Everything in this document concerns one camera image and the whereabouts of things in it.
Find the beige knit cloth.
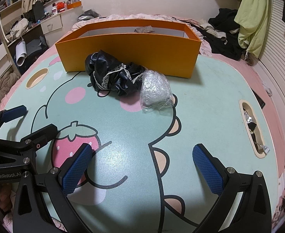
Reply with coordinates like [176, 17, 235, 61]
[0, 70, 20, 102]

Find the grey crumpled bag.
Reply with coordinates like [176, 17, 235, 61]
[77, 9, 100, 22]

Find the black monitor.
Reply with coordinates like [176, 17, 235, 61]
[32, 1, 44, 21]

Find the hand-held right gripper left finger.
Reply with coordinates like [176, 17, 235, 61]
[13, 143, 94, 233]

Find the clear bubble wrap bag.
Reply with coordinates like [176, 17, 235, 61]
[140, 69, 176, 114]

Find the black lace cloth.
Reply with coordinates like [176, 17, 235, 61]
[85, 50, 146, 97]

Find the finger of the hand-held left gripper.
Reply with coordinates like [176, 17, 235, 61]
[0, 105, 28, 127]
[21, 123, 58, 150]

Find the white paper roll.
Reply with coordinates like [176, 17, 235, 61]
[15, 41, 27, 66]

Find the white slatted wardrobe door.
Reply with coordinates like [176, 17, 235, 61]
[254, 0, 285, 117]

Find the beige clothes heap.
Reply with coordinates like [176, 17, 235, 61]
[5, 18, 29, 42]

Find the black clothes pile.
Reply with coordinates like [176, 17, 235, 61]
[196, 8, 248, 61]

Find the person's left hand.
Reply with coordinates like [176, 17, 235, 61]
[0, 184, 13, 214]

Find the white drawer cabinet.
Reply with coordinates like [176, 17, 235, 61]
[40, 15, 63, 35]

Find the light green hanging garment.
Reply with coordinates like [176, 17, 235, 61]
[237, 0, 270, 59]

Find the orange cardboard box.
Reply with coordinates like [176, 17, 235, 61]
[55, 19, 202, 78]

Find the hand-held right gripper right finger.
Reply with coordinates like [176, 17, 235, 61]
[192, 143, 274, 233]

